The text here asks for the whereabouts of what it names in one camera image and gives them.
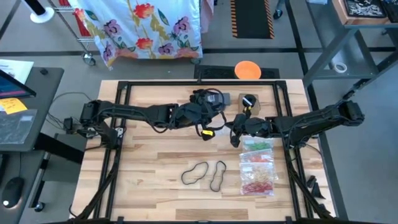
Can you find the spare black gripper finger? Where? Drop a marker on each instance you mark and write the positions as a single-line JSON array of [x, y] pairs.
[[323, 210], [317, 192], [311, 181]]

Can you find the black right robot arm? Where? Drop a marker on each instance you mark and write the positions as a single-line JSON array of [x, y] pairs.
[[311, 119]]

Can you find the long orange rubber band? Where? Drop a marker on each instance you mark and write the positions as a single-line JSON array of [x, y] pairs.
[[256, 159]]

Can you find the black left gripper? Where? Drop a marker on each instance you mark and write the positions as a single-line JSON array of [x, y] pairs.
[[196, 115]]

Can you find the metal garment rack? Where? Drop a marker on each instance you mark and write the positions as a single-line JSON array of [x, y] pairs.
[[89, 59]]

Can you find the black tape roll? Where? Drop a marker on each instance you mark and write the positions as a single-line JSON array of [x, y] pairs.
[[249, 100]]

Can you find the small looped orange rubber band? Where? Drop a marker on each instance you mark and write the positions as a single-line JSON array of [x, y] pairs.
[[262, 158]]

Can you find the pale pink cloth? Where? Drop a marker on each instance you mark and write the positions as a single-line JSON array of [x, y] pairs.
[[206, 15]]

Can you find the red rubber band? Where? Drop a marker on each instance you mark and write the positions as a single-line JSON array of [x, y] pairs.
[[267, 185], [258, 189], [255, 186], [248, 188], [262, 187]]

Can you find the orange round disc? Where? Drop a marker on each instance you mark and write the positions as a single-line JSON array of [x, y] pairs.
[[248, 70]]

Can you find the white floral cloth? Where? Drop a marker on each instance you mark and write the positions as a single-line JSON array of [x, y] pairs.
[[136, 28]]

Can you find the black tray with white parts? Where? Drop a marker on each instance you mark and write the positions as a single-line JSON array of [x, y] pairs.
[[363, 8]]

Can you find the grey rolling desk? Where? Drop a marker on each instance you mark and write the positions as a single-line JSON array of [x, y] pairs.
[[18, 161]]

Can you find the white tape roll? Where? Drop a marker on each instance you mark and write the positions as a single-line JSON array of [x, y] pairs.
[[333, 67]]

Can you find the black rubber floor mat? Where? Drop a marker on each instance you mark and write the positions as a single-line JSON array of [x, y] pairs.
[[214, 73]]

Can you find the brown cardboard box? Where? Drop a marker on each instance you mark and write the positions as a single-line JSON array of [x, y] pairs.
[[257, 110]]

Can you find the grey metal table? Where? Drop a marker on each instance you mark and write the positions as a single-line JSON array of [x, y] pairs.
[[335, 46]]

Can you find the black desk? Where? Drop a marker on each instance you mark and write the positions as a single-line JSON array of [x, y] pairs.
[[46, 93]]

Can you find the person's foot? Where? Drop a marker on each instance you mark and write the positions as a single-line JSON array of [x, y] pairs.
[[277, 14]]

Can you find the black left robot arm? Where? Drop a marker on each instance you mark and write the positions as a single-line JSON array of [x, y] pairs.
[[140, 112]]

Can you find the white paper sheet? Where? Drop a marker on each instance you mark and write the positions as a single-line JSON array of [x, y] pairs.
[[18, 70]]

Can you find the dark computer monitor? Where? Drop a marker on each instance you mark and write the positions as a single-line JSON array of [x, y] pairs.
[[12, 87]]

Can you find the black hazard-striped floor mat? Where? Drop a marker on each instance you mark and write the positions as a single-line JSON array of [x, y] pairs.
[[252, 18]]

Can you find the grey work glove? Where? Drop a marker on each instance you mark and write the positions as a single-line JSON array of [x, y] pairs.
[[228, 99]]

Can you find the white round pole base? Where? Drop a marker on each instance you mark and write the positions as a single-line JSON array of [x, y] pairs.
[[42, 17]]

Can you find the green rubber band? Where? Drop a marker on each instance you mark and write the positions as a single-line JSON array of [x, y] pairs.
[[259, 146], [255, 145], [264, 144]]

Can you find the black computer mouse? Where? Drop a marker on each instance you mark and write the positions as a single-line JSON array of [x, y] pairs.
[[12, 191]]

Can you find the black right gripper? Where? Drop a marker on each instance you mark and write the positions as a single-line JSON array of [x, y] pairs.
[[252, 126]]

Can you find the yellow sticky note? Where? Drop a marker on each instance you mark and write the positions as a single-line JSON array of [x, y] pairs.
[[12, 105]]

